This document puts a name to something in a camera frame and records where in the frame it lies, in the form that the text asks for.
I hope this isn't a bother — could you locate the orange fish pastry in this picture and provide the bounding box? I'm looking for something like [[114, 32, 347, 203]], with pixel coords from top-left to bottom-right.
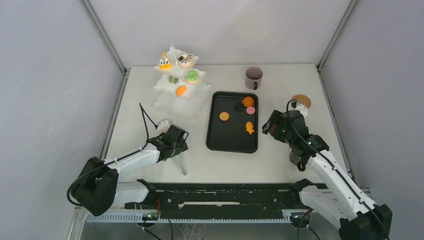
[[176, 85, 187, 96], [245, 121, 255, 135]]

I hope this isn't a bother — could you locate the green layered cake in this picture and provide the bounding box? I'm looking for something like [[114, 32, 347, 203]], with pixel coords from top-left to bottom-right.
[[168, 75, 180, 84]]

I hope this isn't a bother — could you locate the green frosted donut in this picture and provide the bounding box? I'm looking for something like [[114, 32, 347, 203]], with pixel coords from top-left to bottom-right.
[[185, 70, 200, 84]]

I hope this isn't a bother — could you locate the yellow cake slice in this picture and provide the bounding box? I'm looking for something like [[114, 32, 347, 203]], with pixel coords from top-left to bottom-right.
[[158, 52, 172, 70]]

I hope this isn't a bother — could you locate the white chocolate drizzle donut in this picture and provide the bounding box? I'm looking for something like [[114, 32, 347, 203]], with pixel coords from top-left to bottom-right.
[[177, 53, 195, 68]]

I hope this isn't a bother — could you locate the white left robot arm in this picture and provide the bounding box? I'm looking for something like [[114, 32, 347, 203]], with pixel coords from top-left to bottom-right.
[[66, 124, 189, 216]]

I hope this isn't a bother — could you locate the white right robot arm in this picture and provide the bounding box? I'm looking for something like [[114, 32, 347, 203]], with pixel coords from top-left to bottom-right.
[[262, 110, 393, 240]]

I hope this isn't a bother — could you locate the pink macaron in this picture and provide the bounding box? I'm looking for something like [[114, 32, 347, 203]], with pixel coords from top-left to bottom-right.
[[246, 106, 256, 115]]

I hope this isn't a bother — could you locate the grey mug white inside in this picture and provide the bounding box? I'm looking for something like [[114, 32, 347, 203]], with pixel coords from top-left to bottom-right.
[[289, 151, 306, 172]]

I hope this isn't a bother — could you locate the orange round pastry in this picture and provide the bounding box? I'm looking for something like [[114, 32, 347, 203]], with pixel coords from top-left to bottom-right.
[[242, 96, 255, 108]]

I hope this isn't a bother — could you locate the black sandwich cookie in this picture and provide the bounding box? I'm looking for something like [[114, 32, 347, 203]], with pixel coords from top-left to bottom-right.
[[234, 102, 245, 112]]

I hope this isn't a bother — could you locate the black serving tray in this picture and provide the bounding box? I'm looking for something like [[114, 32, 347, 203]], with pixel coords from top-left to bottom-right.
[[205, 91, 259, 154]]

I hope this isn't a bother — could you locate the small orange cookie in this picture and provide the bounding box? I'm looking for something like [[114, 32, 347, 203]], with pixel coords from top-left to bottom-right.
[[219, 112, 230, 122]]

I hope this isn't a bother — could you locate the white three-tier dessert stand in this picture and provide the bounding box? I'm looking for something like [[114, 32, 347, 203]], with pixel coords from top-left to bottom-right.
[[153, 44, 213, 119]]

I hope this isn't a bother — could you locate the dark purple mug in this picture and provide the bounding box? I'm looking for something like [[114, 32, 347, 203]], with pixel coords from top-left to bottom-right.
[[244, 67, 263, 90]]

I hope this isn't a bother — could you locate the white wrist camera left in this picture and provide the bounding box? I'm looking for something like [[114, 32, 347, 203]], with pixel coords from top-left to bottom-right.
[[156, 119, 171, 132]]

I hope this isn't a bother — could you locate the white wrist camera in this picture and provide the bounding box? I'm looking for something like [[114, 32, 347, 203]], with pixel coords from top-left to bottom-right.
[[156, 119, 171, 132], [294, 102, 309, 118]]

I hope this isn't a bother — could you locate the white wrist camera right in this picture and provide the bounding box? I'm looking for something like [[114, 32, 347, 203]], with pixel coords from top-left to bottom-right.
[[294, 102, 309, 118]]

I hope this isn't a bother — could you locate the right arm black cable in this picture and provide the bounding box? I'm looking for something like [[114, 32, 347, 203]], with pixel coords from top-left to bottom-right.
[[285, 98, 390, 240]]

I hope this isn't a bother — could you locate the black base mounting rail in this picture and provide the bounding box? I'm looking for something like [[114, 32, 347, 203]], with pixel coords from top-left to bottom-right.
[[123, 182, 308, 221]]

